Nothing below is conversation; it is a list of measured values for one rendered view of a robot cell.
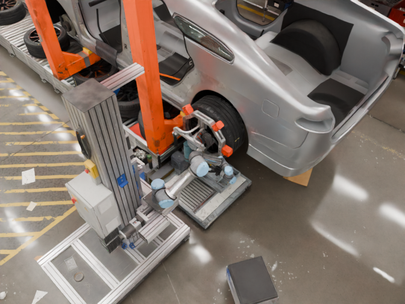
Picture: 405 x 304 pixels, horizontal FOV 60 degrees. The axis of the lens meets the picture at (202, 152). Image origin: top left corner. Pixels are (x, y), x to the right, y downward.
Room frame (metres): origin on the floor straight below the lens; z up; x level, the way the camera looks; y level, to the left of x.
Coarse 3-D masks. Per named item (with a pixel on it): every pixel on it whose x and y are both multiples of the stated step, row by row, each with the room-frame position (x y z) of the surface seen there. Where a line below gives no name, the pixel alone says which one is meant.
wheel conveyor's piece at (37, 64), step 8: (72, 40) 5.30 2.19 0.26; (16, 48) 4.90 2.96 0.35; (24, 48) 5.04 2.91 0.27; (72, 48) 5.10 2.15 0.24; (80, 48) 5.05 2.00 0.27; (16, 56) 5.01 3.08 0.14; (24, 56) 4.77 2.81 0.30; (32, 56) 4.84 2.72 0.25; (32, 64) 4.62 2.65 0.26; (40, 64) 4.61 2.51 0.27; (48, 64) 4.61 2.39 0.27; (40, 72) 4.48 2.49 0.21; (48, 80) 4.36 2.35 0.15
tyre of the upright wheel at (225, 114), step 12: (204, 96) 2.89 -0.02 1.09; (216, 96) 2.80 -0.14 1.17; (204, 108) 2.61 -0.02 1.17; (216, 108) 2.61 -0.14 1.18; (228, 108) 2.64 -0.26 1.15; (216, 120) 2.50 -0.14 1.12; (228, 120) 2.51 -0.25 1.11; (240, 120) 2.57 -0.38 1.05; (228, 132) 2.41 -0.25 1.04; (240, 132) 2.49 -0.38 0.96; (228, 144) 2.38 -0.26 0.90; (240, 144) 2.50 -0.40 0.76
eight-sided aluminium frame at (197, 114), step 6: (192, 114) 2.60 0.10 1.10; (198, 114) 2.60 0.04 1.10; (186, 120) 2.72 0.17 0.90; (204, 120) 2.49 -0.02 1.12; (210, 120) 2.49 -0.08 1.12; (186, 126) 2.69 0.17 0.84; (210, 126) 2.43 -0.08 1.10; (216, 132) 2.40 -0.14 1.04; (216, 138) 2.38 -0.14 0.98; (222, 138) 2.38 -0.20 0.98; (222, 144) 2.35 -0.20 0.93; (216, 156) 2.37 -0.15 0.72
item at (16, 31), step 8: (16, 24) 5.83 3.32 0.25; (24, 24) 5.80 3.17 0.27; (32, 24) 5.80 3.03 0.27; (0, 32) 5.53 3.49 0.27; (8, 32) 5.55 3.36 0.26; (16, 32) 5.56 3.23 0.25; (24, 32) 5.57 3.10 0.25; (0, 40) 5.33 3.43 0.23; (8, 40) 5.07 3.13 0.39; (16, 40) 5.29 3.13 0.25; (8, 48) 5.16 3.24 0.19
